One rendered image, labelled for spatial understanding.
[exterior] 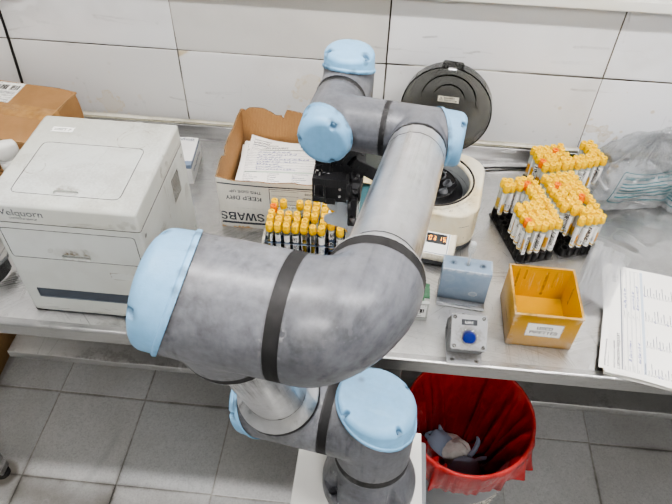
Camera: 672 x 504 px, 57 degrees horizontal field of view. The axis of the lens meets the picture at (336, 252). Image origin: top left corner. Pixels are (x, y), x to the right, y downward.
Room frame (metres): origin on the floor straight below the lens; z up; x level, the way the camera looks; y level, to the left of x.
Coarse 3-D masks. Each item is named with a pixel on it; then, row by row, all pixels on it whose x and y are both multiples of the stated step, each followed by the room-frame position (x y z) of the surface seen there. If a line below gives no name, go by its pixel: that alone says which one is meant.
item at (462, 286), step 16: (448, 256) 0.90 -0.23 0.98; (448, 272) 0.86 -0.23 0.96; (464, 272) 0.86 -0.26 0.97; (480, 272) 0.86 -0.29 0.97; (448, 288) 0.86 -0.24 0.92; (464, 288) 0.86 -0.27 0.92; (480, 288) 0.85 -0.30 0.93; (448, 304) 0.85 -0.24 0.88; (464, 304) 0.85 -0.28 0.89; (480, 304) 0.85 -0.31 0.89
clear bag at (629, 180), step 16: (608, 144) 1.29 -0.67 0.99; (624, 144) 1.26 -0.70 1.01; (640, 144) 1.24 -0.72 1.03; (656, 144) 1.23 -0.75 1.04; (608, 160) 1.25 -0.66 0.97; (624, 160) 1.22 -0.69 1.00; (640, 160) 1.21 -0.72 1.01; (656, 160) 1.20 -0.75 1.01; (608, 176) 1.20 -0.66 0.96; (624, 176) 1.18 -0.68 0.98; (640, 176) 1.18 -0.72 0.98; (656, 176) 1.20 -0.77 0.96; (592, 192) 1.21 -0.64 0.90; (608, 192) 1.19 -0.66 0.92; (624, 192) 1.17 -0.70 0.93; (640, 192) 1.18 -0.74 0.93; (656, 192) 1.19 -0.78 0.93; (608, 208) 1.17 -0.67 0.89; (624, 208) 1.18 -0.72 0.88; (640, 208) 1.18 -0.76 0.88
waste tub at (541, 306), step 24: (504, 288) 0.87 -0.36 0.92; (528, 288) 0.88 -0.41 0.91; (552, 288) 0.87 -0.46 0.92; (576, 288) 0.82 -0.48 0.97; (504, 312) 0.82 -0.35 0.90; (528, 312) 0.83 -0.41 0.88; (552, 312) 0.83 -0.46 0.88; (576, 312) 0.78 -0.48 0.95; (504, 336) 0.77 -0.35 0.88; (528, 336) 0.75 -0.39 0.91; (552, 336) 0.75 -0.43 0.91
